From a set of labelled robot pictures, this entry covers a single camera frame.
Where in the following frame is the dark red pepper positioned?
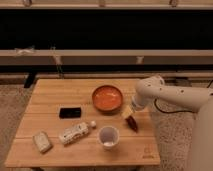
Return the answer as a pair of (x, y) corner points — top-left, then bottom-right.
(126, 116), (138, 132)

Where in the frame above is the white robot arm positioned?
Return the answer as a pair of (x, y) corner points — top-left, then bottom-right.
(122, 76), (213, 171)

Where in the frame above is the orange ceramic bowl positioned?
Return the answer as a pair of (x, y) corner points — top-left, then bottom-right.
(92, 85), (123, 112)

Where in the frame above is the white plastic bottle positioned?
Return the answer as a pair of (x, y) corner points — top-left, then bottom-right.
(59, 121), (97, 145)

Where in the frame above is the wooden table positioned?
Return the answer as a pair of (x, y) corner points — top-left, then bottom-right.
(5, 79), (160, 168)

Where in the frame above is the black rectangular box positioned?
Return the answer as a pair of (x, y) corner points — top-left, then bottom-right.
(59, 107), (81, 119)

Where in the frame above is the grey wrapped packet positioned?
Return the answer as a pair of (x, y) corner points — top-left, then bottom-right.
(33, 132), (52, 153)

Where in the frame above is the black cable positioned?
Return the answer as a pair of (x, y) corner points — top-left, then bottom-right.
(153, 98), (194, 115)

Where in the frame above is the long metal shelf rail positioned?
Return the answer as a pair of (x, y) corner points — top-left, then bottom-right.
(0, 49), (213, 66)

